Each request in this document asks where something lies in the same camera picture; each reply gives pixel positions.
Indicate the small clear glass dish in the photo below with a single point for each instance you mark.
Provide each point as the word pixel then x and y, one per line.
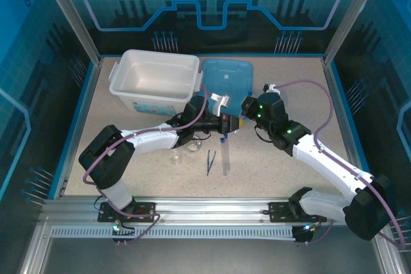
pixel 176 159
pixel 194 149

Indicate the blue capped test tube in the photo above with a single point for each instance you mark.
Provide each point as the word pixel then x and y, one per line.
pixel 226 158

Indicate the blue plastic box lid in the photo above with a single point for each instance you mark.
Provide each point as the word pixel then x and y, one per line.
pixel 228 75

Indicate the dark blue tweezers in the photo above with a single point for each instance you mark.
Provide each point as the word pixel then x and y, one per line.
pixel 210 161

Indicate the white plastic storage box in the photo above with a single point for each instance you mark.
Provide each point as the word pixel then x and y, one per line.
pixel 154 75

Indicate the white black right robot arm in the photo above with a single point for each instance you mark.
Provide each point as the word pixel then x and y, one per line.
pixel 324 161

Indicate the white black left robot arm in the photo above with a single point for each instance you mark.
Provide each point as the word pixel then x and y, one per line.
pixel 112 161

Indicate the small green-lit electronics module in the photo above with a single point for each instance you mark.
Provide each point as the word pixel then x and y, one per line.
pixel 306 229
pixel 116 228

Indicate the aluminium mounting rail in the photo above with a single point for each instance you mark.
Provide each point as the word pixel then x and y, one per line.
pixel 208 206

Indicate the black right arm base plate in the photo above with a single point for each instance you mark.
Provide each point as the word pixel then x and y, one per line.
pixel 279 211

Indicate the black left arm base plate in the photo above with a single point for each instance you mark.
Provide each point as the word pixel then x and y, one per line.
pixel 144 211

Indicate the aluminium frame post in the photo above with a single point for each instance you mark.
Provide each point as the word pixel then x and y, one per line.
pixel 352 14
pixel 76 20

